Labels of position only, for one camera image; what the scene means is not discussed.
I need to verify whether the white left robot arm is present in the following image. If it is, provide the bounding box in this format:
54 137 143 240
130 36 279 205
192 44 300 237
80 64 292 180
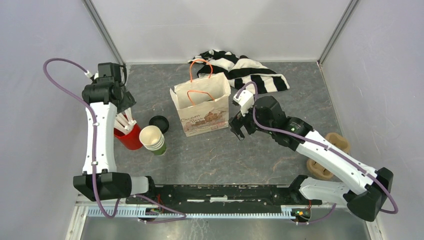
73 62 157 204

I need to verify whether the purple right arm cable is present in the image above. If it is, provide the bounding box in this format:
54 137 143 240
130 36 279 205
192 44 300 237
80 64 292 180
234 81 399 224

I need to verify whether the brown paper takeout bag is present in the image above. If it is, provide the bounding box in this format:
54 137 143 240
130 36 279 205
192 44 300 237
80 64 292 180
169 59 231 137

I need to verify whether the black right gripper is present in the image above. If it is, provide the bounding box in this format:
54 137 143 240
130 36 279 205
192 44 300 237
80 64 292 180
228 102 274 141

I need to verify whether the stack of green paper cups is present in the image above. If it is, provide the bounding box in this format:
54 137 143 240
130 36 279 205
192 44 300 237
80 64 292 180
139 125 167 156

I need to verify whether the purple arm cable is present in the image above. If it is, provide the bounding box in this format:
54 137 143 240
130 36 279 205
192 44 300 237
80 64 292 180
234 81 399 224
43 58 188 224

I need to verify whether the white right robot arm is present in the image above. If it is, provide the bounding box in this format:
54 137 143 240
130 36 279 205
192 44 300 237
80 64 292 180
228 91 399 222

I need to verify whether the white slotted cable duct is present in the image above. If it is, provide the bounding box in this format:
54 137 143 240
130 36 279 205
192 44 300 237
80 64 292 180
86 204 299 220

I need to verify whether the black white striped cloth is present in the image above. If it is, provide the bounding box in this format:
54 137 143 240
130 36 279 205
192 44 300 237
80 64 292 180
187 49 290 94

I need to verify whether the red cup straw holder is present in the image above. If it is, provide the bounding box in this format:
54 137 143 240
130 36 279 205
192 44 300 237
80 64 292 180
113 123 143 151

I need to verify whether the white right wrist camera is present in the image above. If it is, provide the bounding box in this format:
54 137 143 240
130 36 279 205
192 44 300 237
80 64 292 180
233 90 255 117

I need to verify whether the brown pulp cup carrier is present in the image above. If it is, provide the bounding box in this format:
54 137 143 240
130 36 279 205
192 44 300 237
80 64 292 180
306 132 351 181

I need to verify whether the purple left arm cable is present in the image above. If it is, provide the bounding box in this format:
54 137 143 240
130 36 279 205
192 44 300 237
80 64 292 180
43 58 188 224

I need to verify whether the white wrapped straw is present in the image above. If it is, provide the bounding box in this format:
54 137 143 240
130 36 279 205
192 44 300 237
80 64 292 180
114 119 129 135
115 113 129 126
124 108 137 132

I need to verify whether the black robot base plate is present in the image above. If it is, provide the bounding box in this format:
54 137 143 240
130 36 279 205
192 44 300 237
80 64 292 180
144 175 323 214

